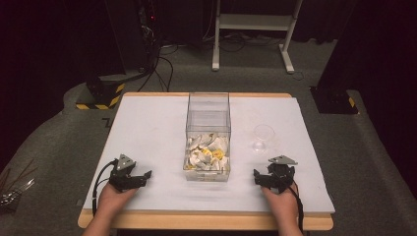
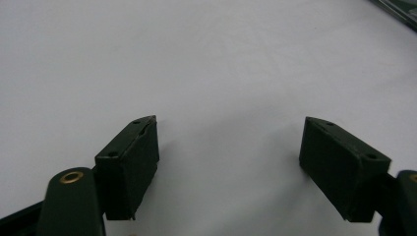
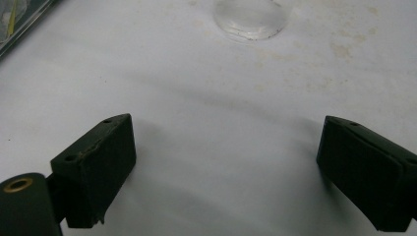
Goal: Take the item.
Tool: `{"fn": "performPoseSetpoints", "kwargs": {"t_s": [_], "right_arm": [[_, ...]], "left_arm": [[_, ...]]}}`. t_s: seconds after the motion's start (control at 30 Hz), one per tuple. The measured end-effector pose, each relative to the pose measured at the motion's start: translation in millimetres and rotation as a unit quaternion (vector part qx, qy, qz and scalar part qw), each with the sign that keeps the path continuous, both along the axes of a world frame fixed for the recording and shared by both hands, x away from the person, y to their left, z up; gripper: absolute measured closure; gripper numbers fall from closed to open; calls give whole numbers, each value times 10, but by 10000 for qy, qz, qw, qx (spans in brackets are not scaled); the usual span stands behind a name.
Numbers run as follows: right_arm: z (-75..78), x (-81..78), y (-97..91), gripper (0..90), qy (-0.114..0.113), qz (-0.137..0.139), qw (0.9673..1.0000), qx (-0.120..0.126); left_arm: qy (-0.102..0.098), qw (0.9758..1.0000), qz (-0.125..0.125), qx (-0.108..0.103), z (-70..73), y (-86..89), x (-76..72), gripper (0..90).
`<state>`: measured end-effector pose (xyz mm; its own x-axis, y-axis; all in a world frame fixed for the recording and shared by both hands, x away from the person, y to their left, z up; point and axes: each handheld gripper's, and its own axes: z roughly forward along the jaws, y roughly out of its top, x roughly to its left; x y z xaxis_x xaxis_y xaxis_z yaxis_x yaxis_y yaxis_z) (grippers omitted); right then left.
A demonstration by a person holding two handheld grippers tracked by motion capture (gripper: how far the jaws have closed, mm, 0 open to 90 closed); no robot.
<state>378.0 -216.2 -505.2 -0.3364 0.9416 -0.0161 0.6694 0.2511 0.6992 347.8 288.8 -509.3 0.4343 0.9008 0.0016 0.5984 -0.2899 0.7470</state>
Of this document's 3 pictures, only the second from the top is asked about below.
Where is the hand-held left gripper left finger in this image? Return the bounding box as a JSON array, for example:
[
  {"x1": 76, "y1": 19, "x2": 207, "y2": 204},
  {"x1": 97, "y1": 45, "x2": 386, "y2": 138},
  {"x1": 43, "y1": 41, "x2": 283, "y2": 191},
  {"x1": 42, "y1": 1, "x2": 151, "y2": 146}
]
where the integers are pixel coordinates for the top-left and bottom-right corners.
[{"x1": 93, "y1": 114, "x2": 160, "y2": 221}]

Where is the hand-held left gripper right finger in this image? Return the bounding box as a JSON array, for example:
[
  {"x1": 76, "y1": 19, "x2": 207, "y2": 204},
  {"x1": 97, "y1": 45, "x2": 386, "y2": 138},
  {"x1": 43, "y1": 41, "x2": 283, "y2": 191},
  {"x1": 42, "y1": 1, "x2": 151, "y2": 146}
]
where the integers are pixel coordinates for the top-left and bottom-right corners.
[{"x1": 298, "y1": 116, "x2": 392, "y2": 223}]

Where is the dark metal edge strip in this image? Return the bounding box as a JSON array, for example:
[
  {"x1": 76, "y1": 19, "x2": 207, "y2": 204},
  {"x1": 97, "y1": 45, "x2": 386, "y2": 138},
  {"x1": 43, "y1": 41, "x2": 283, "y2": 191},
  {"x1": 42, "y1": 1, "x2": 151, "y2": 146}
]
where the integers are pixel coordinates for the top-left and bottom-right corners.
[{"x1": 369, "y1": 0, "x2": 417, "y2": 33}]

